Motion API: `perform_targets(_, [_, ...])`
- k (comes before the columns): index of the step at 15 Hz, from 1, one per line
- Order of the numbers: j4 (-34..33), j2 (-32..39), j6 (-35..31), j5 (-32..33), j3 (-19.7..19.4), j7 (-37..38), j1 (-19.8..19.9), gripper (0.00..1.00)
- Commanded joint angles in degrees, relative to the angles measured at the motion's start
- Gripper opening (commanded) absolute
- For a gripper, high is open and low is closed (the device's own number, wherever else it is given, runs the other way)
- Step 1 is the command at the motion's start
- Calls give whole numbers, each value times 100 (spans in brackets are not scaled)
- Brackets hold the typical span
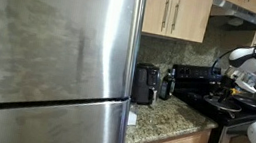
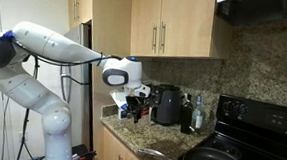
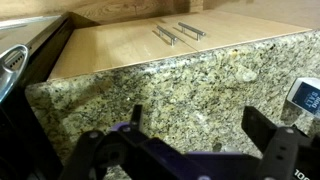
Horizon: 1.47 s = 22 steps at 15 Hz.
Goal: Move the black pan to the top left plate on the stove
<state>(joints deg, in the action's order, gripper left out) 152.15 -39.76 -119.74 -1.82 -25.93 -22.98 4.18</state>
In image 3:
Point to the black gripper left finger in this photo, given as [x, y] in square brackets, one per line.
[136, 116]

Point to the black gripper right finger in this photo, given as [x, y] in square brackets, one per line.
[260, 128]

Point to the black electric stove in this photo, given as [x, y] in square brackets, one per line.
[20, 140]

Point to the white salt container blue label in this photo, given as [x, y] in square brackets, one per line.
[306, 96]

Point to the light wood base cabinet door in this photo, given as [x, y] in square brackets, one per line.
[240, 30]
[110, 50]

